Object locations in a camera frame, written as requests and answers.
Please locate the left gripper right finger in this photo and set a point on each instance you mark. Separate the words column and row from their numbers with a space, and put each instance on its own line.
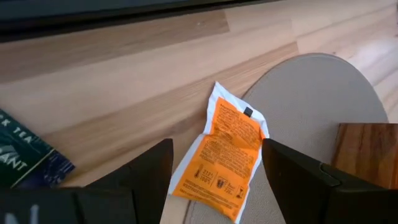
column 292, row 180

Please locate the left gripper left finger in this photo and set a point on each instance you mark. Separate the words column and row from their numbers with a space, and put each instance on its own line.
column 152, row 180

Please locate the white orange Tazo tea packet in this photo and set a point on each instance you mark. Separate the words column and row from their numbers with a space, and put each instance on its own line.
column 224, row 149

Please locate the dark blackcurrant Ahmad tea packet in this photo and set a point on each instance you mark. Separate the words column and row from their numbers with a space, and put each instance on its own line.
column 21, row 152

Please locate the wooden tea organizer box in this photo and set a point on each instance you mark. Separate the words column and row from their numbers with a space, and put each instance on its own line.
column 367, row 152

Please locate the round beige mat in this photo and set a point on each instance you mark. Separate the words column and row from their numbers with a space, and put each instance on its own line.
column 311, row 102

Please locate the black aluminium table frame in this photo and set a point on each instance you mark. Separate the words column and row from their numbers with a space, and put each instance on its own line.
column 93, row 23

